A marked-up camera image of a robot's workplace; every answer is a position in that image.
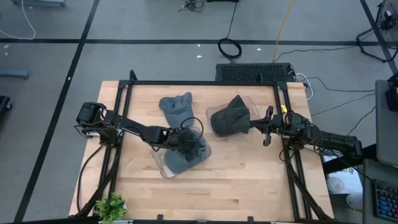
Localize tangled black cables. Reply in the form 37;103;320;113
178;0;206;13

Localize backlit colourful keyboard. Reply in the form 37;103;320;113
373;180;398;223

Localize black object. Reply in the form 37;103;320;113
0;95;13;119

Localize grey metal bar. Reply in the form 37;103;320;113
0;68;30;79

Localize black perforated computer case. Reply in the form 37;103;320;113
215;63;295;83

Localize dark baseball cap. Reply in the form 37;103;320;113
210;95;252;138

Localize black device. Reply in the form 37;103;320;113
385;73;398;113

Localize white floor cable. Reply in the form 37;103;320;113
0;0;37;40

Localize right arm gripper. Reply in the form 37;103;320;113
248;105;292;147

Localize grey flat panel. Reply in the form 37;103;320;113
374;79;398;169

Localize coiled black cable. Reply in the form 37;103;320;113
217;0;243;60

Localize small green plant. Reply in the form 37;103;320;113
93;192;128;223

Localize large clear plastic bin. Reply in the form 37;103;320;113
151;126;213;180

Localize black aluminium table frame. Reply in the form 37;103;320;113
73;70;335;223

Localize grey baseball cap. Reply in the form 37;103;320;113
158;91;194;129
195;132;213;162
163;148;200;174

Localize black floor fan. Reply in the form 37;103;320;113
356;0;398;63

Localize yellow cable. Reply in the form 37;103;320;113
272;0;295;63

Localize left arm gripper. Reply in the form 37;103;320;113
169;125;202;162

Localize thin black floor cable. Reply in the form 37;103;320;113
273;45;358;63
300;76;376;93

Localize small clear plastic bin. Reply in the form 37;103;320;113
205;95;262;143

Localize grey metal base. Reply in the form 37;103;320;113
12;0;66;7

